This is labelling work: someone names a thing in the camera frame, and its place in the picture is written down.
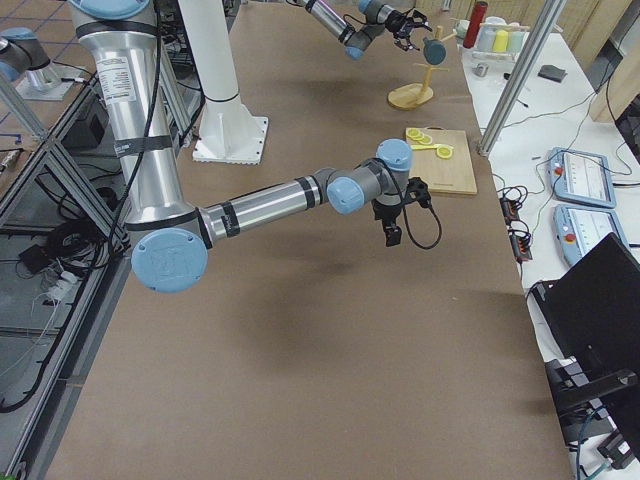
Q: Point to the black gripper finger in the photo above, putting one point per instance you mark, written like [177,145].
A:
[387,232]
[402,39]
[418,20]
[393,235]

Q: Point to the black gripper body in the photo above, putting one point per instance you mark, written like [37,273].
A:
[400,27]
[386,216]

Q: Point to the blue cup yellow inside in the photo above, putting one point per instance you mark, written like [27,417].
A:
[434,51]

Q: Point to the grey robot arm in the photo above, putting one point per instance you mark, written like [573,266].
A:
[171,238]
[378,17]

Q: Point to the wooden cup storage rack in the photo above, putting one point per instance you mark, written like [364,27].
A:
[414,95]

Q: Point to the yellow cup on rack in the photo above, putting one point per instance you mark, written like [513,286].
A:
[501,39]

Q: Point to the red bottle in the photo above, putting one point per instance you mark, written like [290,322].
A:
[477,16]

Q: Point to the yellow plastic knife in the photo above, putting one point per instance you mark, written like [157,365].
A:
[423,147]

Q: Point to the bamboo cutting board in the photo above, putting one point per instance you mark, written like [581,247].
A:
[454,175]

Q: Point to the lemon slice top right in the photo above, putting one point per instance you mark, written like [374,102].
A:
[442,155]

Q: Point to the lemon slice front left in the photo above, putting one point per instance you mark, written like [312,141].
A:
[411,132]

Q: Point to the black power strip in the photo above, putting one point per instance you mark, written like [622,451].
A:
[511,200]

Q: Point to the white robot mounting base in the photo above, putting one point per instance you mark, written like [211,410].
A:
[229,133]

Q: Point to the lower blue teach pendant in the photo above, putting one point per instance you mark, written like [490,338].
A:
[580,228]

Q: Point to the blue teach pendant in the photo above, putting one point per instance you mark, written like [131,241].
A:
[581,177]
[580,228]

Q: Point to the upper blue teach pendant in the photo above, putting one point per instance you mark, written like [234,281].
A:
[581,177]

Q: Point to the black laptop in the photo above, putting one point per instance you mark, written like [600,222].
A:
[593,315]

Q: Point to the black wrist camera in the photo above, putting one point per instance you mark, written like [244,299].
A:
[417,191]

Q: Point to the aluminium frame post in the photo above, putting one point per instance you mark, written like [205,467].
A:
[532,48]

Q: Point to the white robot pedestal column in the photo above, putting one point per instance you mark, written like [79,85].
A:
[208,37]

